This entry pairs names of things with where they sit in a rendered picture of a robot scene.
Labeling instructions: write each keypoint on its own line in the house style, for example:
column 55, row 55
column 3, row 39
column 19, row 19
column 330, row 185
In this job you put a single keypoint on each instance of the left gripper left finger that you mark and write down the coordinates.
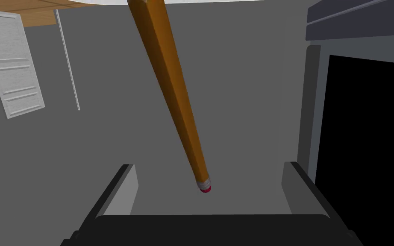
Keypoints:
column 120, row 194

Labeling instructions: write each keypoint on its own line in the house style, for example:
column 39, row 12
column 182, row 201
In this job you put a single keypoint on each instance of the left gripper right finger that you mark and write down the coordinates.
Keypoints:
column 301, row 191

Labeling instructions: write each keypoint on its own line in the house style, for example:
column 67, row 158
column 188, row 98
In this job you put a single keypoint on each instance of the dark grey cabinet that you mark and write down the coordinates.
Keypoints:
column 361, row 112

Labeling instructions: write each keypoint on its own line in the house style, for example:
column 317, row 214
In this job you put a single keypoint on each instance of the orange pencil with red eraser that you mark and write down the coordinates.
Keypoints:
column 169, row 85

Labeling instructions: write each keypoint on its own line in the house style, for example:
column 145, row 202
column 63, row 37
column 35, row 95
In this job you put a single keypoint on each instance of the white panelled door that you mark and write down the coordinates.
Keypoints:
column 12, row 65

